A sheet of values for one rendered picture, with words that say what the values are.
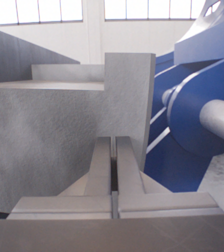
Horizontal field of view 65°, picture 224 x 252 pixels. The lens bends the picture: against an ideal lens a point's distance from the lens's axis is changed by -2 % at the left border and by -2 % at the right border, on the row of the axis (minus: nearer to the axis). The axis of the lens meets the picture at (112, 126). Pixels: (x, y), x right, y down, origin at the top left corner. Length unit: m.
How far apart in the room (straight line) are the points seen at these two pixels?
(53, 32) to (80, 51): 1.48
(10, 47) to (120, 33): 9.07
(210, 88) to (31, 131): 0.49
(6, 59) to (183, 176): 0.59
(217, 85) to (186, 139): 0.17
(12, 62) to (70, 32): 9.19
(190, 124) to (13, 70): 0.45
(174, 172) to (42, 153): 0.53
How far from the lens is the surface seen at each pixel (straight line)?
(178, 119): 0.54
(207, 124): 0.53
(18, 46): 0.31
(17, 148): 0.18
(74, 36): 9.40
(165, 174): 0.64
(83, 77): 0.32
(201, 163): 0.67
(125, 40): 9.29
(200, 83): 0.55
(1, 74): 0.26
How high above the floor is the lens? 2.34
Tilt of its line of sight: 16 degrees down
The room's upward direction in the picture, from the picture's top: 2 degrees counter-clockwise
